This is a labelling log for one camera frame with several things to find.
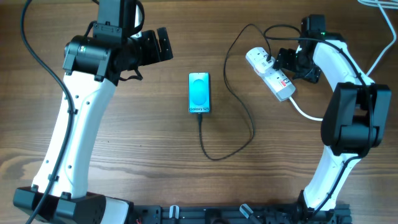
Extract white power strip cord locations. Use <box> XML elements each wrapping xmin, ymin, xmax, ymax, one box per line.
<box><xmin>289</xmin><ymin>0</ymin><xmax>398</xmax><ymax>122</ymax></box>

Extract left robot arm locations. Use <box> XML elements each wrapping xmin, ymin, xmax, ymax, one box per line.
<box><xmin>13</xmin><ymin>1</ymin><xmax>173</xmax><ymax>223</ymax></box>

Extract white power strip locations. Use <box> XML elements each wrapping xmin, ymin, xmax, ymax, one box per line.
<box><xmin>246</xmin><ymin>47</ymin><xmax>296</xmax><ymax>101</ymax></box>

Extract Galaxy S25 smartphone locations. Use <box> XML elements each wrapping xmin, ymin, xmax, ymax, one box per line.
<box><xmin>188</xmin><ymin>72</ymin><xmax>211</xmax><ymax>113</ymax></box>

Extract white USB charger plug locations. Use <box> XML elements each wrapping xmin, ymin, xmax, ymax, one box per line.
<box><xmin>254</xmin><ymin>57</ymin><xmax>275</xmax><ymax>75</ymax></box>

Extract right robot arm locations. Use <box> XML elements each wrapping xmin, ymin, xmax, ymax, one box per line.
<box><xmin>273</xmin><ymin>14</ymin><xmax>392</xmax><ymax>222</ymax></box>

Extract black camera cable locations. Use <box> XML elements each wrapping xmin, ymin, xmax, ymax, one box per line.
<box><xmin>20</xmin><ymin>0</ymin><xmax>77</xmax><ymax>224</ymax></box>
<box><xmin>263</xmin><ymin>24</ymin><xmax>374</xmax><ymax>218</ymax></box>

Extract black USB charging cable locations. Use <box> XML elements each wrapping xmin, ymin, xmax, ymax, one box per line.
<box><xmin>196</xmin><ymin>23</ymin><xmax>273</xmax><ymax>162</ymax></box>

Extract black left camera cable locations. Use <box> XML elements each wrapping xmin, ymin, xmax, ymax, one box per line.
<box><xmin>20</xmin><ymin>0</ymin><xmax>77</xmax><ymax>224</ymax></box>

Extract black right camera cable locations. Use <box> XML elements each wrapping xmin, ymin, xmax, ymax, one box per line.
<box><xmin>263</xmin><ymin>24</ymin><xmax>374</xmax><ymax>218</ymax></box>

